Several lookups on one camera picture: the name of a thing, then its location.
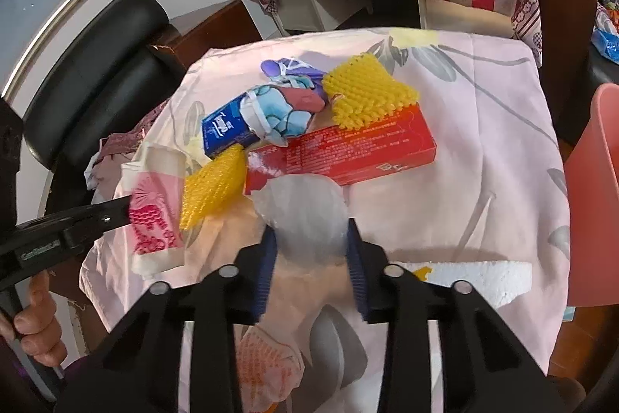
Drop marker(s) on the small colourful floor box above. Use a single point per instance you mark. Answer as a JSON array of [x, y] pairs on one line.
[[569, 314]]

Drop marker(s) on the wide yellow foam net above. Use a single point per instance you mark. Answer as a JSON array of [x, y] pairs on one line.
[[367, 93]]

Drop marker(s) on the blue purple printed plastic bag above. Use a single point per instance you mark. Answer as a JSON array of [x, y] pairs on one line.
[[280, 108]]

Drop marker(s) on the translucent white plastic bag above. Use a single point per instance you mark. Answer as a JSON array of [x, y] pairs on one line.
[[304, 214]]

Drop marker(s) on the white pink printed plastic bag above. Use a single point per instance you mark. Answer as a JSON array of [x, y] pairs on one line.
[[154, 210]]

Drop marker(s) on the long red cardboard box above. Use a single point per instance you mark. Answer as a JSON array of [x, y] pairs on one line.
[[367, 151]]

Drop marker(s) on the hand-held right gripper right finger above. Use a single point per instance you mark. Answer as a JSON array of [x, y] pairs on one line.
[[355, 270]]

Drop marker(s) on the pink floral tablecloth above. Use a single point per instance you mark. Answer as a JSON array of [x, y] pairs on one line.
[[483, 151]]

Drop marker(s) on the dark wooden cabinet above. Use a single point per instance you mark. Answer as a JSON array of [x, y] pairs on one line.
[[566, 31]]

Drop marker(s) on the pink plastic bin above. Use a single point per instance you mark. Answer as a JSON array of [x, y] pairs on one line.
[[595, 200]]

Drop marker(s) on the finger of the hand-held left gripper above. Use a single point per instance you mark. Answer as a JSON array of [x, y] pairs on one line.
[[99, 215]]

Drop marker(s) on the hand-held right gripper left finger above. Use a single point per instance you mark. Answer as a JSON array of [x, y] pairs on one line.
[[268, 270]]

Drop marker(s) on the brown wooden side table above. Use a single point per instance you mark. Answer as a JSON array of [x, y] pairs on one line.
[[213, 35]]

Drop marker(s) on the narrow yellow foam net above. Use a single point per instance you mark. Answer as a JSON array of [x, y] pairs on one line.
[[213, 185]]

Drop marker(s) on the black leather sofa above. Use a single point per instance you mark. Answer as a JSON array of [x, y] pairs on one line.
[[111, 55]]

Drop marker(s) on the orange printed plastic bag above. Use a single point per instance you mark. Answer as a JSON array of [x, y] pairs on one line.
[[266, 360]]

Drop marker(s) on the white foam piece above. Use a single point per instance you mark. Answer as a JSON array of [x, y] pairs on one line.
[[483, 280]]

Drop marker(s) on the blue plastic packet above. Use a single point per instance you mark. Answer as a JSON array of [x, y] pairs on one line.
[[608, 45]]

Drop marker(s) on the blue tissue packet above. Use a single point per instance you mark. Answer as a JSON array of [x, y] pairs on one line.
[[222, 127]]

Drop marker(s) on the maroon patterned cloth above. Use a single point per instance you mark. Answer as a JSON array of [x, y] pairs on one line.
[[116, 147]]

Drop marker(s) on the person's left hand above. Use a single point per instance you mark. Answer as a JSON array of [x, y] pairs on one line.
[[38, 321]]

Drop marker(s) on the white table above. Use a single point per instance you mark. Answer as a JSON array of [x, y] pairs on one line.
[[309, 9]]

